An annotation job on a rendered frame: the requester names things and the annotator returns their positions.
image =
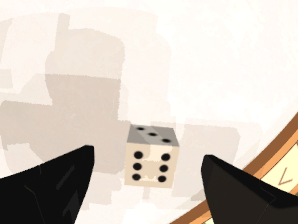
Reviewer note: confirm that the white die with black pips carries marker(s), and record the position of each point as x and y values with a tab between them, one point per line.
151	157

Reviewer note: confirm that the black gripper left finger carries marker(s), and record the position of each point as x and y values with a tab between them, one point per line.
51	193

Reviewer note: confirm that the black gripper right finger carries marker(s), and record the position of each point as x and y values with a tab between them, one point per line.
235	197

